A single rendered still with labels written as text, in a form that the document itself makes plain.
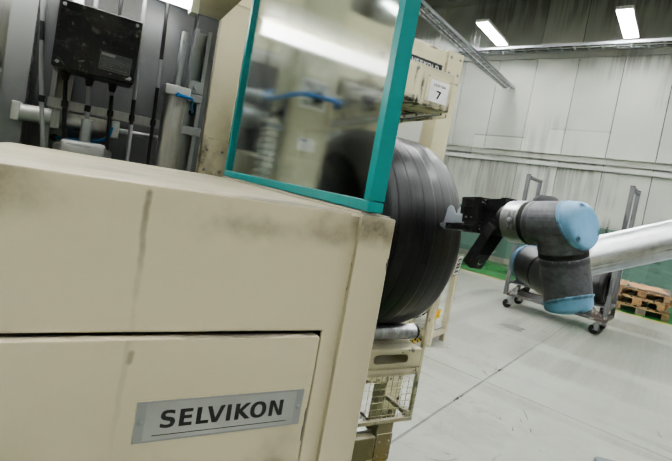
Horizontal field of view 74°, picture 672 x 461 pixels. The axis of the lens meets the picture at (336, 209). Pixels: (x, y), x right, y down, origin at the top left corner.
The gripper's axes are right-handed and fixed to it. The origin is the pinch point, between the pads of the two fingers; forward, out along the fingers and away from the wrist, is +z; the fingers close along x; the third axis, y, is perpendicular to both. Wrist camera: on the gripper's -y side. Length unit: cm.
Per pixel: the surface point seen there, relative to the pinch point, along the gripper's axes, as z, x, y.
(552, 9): 651, -920, 644
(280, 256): -47, 64, -7
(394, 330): 17.6, -1.7, -30.5
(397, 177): 4.7, 12.9, 10.9
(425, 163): 8.0, 1.6, 16.8
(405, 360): 17.3, -6.7, -39.2
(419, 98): 42, -21, 48
